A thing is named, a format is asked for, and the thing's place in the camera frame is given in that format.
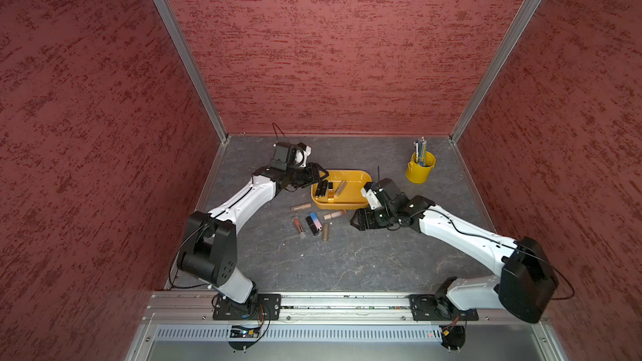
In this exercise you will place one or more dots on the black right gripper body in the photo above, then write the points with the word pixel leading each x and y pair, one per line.
pixel 377 218

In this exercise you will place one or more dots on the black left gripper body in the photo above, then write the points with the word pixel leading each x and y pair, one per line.
pixel 301 176

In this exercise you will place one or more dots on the black lipstick short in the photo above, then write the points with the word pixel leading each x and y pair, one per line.
pixel 323 188

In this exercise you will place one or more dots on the black lipstick with gold band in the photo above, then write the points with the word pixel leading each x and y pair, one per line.
pixel 318 189

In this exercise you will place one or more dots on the silver pink lipstick tube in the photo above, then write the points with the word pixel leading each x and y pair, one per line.
pixel 341 188

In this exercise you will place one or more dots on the beige lipstick tube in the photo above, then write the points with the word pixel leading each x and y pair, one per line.
pixel 301 207

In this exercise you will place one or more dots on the gold lipstick tube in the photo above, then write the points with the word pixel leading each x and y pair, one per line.
pixel 325 232

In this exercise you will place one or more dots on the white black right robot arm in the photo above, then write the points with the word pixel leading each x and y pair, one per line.
pixel 522 279

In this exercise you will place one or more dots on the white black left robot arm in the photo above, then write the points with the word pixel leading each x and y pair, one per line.
pixel 209 247

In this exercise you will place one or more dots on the blue pink gradient lipstick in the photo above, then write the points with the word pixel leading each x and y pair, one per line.
pixel 316 221

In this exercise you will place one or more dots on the black lipstick beside gradient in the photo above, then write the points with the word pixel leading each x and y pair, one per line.
pixel 312 226

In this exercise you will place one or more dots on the pink nude lip gloss tube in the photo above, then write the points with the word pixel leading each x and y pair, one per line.
pixel 334 215

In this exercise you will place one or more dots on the brown clear lip gloss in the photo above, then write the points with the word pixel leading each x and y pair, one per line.
pixel 298 226

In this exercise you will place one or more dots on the yellow pen cup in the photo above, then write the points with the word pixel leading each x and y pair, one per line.
pixel 417 173

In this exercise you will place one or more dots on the pens in cup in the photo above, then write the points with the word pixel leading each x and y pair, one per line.
pixel 420 151

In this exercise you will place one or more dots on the vented metal panel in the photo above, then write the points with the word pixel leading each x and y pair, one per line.
pixel 378 334

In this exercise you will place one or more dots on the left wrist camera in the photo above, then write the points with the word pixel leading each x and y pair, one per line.
pixel 290 156

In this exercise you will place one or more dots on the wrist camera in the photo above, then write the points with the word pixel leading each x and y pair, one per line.
pixel 384 194
pixel 290 156

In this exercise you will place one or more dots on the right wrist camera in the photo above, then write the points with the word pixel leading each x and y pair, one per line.
pixel 384 194

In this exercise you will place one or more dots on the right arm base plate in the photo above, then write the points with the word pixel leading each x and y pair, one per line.
pixel 432 308

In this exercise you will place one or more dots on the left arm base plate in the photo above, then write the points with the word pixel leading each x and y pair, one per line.
pixel 258 305

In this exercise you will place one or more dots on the aluminium corner post left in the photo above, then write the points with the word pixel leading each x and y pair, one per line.
pixel 171 23

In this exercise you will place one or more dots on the aluminium corner post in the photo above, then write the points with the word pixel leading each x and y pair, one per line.
pixel 171 23
pixel 516 29

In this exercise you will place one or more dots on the aluminium front rail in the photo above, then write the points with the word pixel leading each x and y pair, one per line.
pixel 363 308

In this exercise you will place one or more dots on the aluminium corner post right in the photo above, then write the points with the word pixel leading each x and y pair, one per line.
pixel 516 29

